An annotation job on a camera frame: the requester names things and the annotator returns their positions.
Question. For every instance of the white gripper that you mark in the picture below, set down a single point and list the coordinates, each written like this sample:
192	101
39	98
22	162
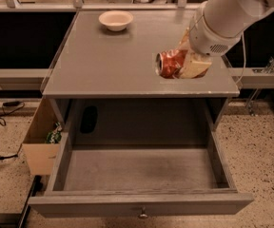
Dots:
203	39

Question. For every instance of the crushed orange coke can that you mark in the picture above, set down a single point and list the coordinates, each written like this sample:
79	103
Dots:
170	62

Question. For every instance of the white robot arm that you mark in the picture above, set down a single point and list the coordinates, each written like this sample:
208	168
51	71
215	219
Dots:
215	28

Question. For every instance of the open grey top drawer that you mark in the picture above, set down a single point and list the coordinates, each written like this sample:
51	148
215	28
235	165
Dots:
114	182

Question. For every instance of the metal drawer knob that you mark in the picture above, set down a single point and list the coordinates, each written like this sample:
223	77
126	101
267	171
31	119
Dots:
143	214

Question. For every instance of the white paper bowl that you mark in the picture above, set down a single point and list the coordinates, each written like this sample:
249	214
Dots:
116	20

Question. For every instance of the grey wooden cabinet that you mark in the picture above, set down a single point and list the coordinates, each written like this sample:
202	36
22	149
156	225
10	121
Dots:
109	81

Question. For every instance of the green chip bag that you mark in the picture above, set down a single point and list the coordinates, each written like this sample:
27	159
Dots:
54	136

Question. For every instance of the brown cardboard box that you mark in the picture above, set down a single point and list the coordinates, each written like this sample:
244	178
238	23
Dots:
41	155

